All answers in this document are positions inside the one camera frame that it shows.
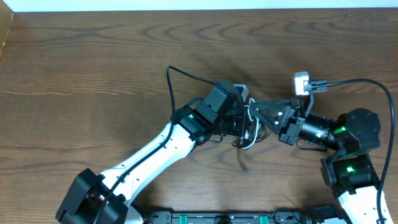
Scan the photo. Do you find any white cable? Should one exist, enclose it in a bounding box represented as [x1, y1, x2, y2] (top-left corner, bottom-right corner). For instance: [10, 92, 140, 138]
[241, 98, 262, 151]

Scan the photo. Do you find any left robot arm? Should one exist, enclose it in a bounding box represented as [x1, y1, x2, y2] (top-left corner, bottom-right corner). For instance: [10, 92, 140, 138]
[55, 80, 249, 223]

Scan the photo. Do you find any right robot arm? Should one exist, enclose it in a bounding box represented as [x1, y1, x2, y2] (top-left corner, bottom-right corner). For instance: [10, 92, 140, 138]
[248, 98, 393, 223]

